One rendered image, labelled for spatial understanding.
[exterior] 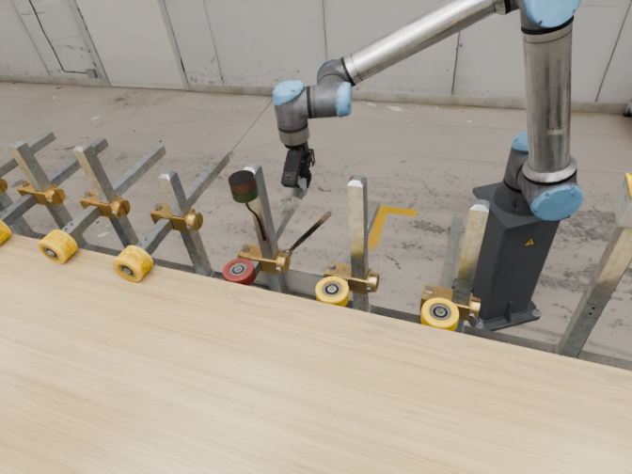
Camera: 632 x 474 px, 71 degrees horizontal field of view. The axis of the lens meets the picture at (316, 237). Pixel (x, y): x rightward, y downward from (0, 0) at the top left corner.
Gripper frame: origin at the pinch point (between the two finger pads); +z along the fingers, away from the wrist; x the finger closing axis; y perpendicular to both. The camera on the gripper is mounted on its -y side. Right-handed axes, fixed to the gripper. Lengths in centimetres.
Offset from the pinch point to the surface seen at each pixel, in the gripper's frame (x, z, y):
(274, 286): -4.1, 6.2, -33.6
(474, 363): -58, -8, -52
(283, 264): -8.6, -4.0, -33.4
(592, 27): -109, 28, 240
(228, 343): -8, -9, -62
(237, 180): -4, -34, -37
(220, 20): 162, 23, 228
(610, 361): -91, 12, -29
